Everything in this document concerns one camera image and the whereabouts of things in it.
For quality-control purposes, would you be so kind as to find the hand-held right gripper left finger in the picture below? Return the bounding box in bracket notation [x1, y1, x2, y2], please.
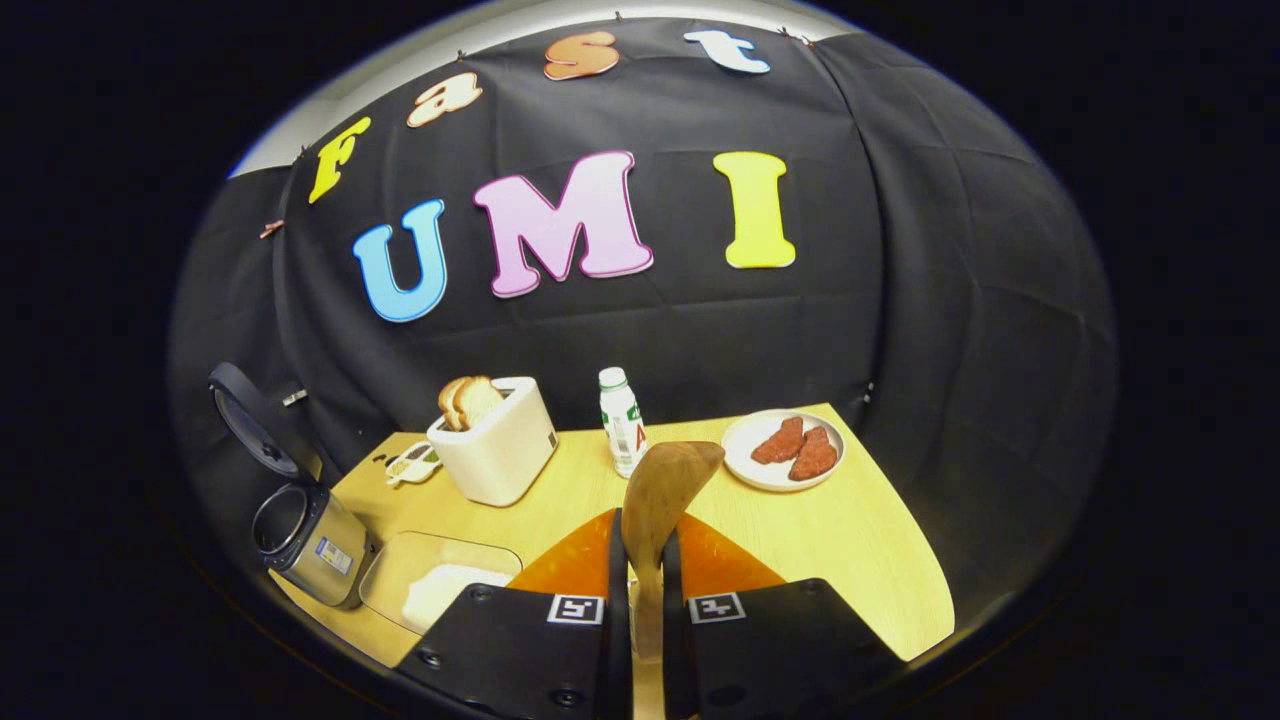
[395, 508, 633, 720]

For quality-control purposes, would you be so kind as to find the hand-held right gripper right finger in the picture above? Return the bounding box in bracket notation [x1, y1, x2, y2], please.
[660, 512, 901, 720]

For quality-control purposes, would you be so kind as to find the wooden spoon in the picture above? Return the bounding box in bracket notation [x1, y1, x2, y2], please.
[622, 441, 726, 720]

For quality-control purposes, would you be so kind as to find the pile of white rice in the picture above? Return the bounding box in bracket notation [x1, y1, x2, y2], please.
[402, 565, 516, 633]

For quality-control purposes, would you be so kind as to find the clear plastic rice box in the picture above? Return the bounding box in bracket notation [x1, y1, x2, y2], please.
[358, 531, 523, 636]

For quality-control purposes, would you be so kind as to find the dark grey rice cooker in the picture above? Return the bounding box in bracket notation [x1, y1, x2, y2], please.
[208, 362, 379, 611]

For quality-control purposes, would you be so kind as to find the white plate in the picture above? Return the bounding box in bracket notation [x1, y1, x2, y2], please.
[721, 409, 847, 493]

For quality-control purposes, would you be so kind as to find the white drink bottle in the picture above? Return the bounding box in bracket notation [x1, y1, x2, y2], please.
[599, 367, 648, 479]

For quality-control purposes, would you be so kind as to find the white toaster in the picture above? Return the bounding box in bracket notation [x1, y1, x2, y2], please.
[427, 377, 559, 507]

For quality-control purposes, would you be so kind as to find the red meat slice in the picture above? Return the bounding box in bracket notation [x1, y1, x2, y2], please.
[788, 427, 839, 482]
[751, 417, 806, 465]

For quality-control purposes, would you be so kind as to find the white divided sauce dish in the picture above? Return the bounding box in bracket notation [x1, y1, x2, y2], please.
[385, 441, 441, 487]

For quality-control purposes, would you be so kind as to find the black backdrop cloth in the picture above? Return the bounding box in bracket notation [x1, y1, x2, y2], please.
[170, 18, 1116, 601]

